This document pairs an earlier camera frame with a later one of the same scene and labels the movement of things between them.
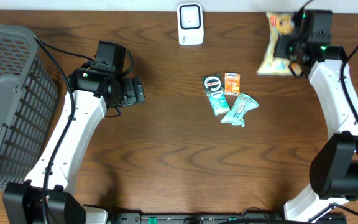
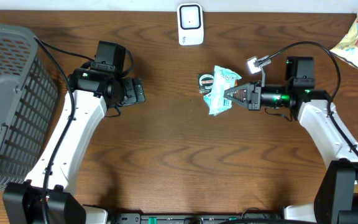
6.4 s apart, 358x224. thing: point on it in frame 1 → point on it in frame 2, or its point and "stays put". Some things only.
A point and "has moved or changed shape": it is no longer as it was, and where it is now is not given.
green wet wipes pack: [235, 116] → [222, 79]
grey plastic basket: [18, 96] stays put
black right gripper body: [285, 45] → [257, 96]
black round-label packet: [212, 83] has moved or changed shape
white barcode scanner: [190, 22] stays put
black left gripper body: [128, 93] stays put
